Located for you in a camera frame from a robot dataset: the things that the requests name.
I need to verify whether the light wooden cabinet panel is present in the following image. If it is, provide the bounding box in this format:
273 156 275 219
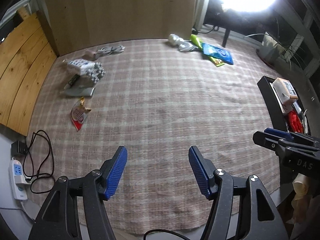
45 0 196 55

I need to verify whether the orange white box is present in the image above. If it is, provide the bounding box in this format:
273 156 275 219
272 77 298 105

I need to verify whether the black chair leg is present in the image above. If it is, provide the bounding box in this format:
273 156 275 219
222 28 231 48

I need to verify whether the red fabric bag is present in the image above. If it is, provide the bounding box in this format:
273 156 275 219
287 110 304 133

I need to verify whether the pine wood board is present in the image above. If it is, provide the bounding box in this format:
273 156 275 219
1 13 57 136

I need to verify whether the potted plant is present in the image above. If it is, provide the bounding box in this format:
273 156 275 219
244 16 306 69

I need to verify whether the green orange tube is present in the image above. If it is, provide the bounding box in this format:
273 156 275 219
190 34 225 68

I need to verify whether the black storage box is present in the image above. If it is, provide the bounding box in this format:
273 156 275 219
257 76 311 135

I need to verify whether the grey flat pouch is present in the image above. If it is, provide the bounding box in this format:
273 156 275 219
60 75 95 97

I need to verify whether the white power strip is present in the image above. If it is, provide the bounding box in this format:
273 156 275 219
9 158 28 201

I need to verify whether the crumpled clear plastic bag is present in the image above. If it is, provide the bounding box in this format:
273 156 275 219
168 34 184 46

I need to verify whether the white coiled cable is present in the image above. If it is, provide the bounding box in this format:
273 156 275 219
96 44 126 56

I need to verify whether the plaid beige table mat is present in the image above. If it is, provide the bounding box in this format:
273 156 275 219
25 40 280 234

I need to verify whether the grey sachet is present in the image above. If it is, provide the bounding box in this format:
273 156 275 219
178 41 200 52

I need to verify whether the bag of silver beads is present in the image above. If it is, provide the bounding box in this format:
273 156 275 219
63 59 106 84

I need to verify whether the red white snack wrapper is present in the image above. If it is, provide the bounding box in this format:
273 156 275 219
70 97 91 131

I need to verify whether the blue wet wipes pack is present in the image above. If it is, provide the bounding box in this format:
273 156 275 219
202 43 234 65

